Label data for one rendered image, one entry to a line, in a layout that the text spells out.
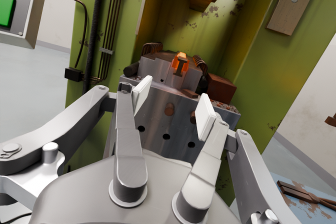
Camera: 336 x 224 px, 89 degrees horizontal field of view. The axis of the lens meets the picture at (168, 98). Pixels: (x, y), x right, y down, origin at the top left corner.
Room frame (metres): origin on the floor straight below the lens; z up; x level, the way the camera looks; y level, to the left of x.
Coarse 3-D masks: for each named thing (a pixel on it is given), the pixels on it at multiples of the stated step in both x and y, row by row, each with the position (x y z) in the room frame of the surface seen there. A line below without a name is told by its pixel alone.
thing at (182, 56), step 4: (180, 52) 0.79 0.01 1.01; (176, 56) 0.53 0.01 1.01; (180, 56) 0.51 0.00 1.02; (184, 56) 0.67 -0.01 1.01; (176, 60) 0.53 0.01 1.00; (180, 60) 0.45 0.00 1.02; (184, 60) 0.45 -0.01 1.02; (188, 60) 0.53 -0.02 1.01; (172, 64) 0.53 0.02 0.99; (176, 64) 0.53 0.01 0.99; (180, 64) 0.45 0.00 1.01; (184, 64) 0.53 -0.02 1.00; (176, 68) 0.51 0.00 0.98; (180, 68) 0.45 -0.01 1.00; (184, 68) 0.53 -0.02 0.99; (176, 72) 0.45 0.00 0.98; (180, 72) 0.45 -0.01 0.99; (180, 76) 0.45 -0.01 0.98
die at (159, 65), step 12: (144, 60) 0.54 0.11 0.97; (156, 60) 0.54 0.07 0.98; (168, 60) 0.56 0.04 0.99; (192, 60) 0.78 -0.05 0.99; (144, 72) 0.54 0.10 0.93; (156, 72) 0.54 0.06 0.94; (168, 72) 0.54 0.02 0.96; (192, 72) 0.54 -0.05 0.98; (168, 84) 0.54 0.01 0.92; (180, 84) 0.54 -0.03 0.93; (192, 84) 0.54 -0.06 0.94
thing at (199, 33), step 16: (176, 0) 1.02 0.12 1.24; (224, 0) 1.02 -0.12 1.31; (240, 0) 1.02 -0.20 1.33; (160, 16) 1.02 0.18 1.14; (176, 16) 1.02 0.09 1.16; (192, 16) 1.02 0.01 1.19; (208, 16) 1.02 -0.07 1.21; (224, 16) 1.02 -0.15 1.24; (160, 32) 1.02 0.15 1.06; (176, 32) 1.02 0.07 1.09; (192, 32) 1.02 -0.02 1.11; (208, 32) 1.02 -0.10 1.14; (224, 32) 1.02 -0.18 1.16; (176, 48) 1.02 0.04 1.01; (192, 48) 1.02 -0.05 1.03; (208, 48) 1.02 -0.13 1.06; (224, 48) 1.02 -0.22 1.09; (208, 64) 1.02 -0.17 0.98
